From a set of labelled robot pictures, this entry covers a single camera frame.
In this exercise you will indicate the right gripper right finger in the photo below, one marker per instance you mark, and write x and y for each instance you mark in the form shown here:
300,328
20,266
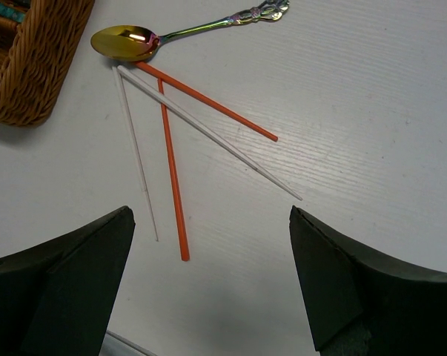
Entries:
360,301

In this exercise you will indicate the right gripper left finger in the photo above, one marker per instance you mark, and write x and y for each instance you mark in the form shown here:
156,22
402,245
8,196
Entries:
57,297

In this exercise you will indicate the orange chopstick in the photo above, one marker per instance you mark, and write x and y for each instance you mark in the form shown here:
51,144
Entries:
177,200
204,99

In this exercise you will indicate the rainbow spoon ornate handle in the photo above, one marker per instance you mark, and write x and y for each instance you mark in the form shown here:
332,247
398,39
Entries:
130,43

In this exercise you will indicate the knife with green marbled handle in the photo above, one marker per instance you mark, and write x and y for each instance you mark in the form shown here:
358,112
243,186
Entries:
14,10

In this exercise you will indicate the white chopstick thick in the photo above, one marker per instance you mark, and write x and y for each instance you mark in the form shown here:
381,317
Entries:
203,129

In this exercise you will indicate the white chopstick thin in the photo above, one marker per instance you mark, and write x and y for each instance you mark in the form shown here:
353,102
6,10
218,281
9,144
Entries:
119,83

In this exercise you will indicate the wicker cutlery tray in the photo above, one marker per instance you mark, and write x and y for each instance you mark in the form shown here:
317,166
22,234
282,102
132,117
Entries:
35,57

